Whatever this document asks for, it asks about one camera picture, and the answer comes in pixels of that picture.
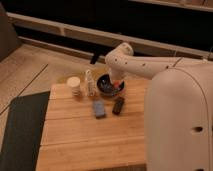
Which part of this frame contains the black bracket under shelf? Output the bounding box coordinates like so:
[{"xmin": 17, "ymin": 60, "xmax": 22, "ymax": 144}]
[{"xmin": 90, "ymin": 51, "xmax": 101, "ymax": 64}]

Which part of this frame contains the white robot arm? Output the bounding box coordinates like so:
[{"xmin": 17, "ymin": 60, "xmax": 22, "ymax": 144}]
[{"xmin": 105, "ymin": 43, "xmax": 213, "ymax": 171}]

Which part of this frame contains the blue sponge block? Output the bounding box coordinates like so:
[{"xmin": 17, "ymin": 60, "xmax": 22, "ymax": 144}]
[{"xmin": 93, "ymin": 100, "xmax": 105, "ymax": 118}]

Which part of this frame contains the dark ceramic bowl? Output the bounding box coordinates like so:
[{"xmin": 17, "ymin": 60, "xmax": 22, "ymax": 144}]
[{"xmin": 96, "ymin": 74, "xmax": 125, "ymax": 97}]

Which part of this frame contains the white wall shelf rail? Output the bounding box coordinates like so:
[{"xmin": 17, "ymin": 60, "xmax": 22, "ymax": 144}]
[{"xmin": 7, "ymin": 12, "xmax": 213, "ymax": 59}]

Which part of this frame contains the clear spray bottle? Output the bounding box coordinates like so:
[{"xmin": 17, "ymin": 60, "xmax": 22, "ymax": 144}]
[{"xmin": 85, "ymin": 70, "xmax": 95, "ymax": 96}]

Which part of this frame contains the black rectangular object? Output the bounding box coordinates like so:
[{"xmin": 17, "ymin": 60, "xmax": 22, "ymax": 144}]
[{"xmin": 112, "ymin": 97, "xmax": 125, "ymax": 115}]

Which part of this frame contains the white lidded jar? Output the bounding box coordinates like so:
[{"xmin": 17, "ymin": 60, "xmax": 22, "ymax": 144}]
[{"xmin": 67, "ymin": 77, "xmax": 80, "ymax": 96}]

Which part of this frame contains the dark grey floor mat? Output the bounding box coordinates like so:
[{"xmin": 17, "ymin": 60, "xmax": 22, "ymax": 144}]
[{"xmin": 0, "ymin": 91, "xmax": 50, "ymax": 171}]

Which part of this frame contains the orange red pepper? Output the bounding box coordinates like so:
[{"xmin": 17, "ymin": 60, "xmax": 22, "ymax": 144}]
[{"xmin": 113, "ymin": 80, "xmax": 120, "ymax": 88}]

